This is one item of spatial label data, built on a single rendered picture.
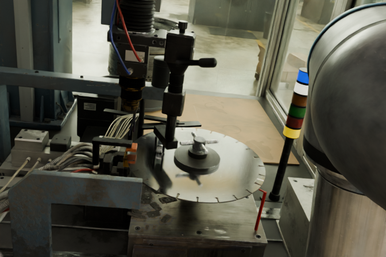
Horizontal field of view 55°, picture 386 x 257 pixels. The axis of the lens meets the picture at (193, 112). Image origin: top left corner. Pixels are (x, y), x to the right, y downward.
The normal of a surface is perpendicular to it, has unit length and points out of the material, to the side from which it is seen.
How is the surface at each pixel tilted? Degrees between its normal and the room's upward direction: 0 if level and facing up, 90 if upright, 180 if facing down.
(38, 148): 90
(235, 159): 0
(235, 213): 0
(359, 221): 91
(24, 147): 90
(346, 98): 79
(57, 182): 90
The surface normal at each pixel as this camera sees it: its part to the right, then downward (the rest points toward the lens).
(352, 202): -0.51, 0.32
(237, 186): 0.13, -0.91
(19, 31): 0.05, 0.41
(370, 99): -0.75, -0.26
